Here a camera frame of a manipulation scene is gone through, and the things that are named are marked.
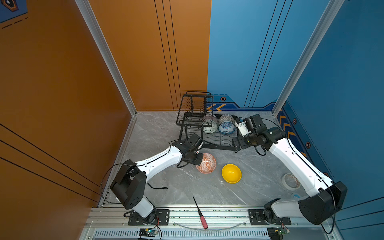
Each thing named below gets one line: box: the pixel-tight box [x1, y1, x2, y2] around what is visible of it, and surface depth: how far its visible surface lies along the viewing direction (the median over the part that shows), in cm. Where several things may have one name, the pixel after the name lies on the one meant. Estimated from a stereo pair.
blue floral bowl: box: [218, 121, 236, 135], surface depth 107 cm
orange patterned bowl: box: [195, 153, 217, 174], surface depth 87 cm
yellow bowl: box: [221, 163, 242, 184], surface depth 87 cm
